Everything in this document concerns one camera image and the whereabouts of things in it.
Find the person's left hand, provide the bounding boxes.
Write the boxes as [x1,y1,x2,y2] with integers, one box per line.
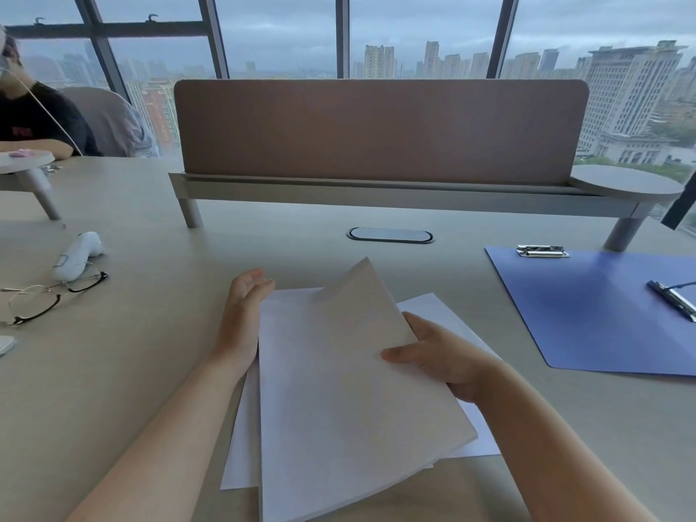
[215,268,276,370]

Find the dark panel edge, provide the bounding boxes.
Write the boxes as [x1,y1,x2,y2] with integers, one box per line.
[660,170,696,232]

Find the person's right forearm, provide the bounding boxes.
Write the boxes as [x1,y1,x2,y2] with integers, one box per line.
[467,365,662,522]

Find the blue plastic clipboard folder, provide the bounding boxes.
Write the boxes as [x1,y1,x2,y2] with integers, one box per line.
[485,245,696,377]

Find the oval desk cable grommet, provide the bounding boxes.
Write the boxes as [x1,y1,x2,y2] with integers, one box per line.
[346,227,436,245]

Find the person's right hand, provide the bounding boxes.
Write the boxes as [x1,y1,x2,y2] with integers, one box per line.
[381,312,507,406]

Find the grey office chair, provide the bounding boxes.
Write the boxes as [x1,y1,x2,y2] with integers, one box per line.
[57,86,160,158]

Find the silver metal folder clip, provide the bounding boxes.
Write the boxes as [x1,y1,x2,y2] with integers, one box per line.
[516,244,571,260]

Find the black thin-rimmed eyeglasses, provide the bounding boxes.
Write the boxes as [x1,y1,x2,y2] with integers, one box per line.
[0,271,109,327]

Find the white handheld device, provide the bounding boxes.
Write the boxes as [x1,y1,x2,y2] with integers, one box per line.
[52,231,110,282]

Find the grey-white paper sheet stack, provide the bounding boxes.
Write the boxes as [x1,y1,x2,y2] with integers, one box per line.
[258,257,480,522]

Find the person's left forearm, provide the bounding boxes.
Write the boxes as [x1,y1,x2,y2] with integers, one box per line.
[65,349,257,522]

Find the dark window frame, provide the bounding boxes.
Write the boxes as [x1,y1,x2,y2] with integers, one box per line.
[0,0,522,158]

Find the brown desk divider panel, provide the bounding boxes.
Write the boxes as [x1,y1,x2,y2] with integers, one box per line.
[173,78,591,186]

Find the small grey desk shelf riser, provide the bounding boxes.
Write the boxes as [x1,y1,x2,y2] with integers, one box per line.
[0,150,64,221]

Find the white thin cable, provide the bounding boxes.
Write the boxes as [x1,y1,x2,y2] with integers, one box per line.
[0,65,83,157]

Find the white paper sheets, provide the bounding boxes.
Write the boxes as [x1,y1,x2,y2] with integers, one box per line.
[220,288,501,491]

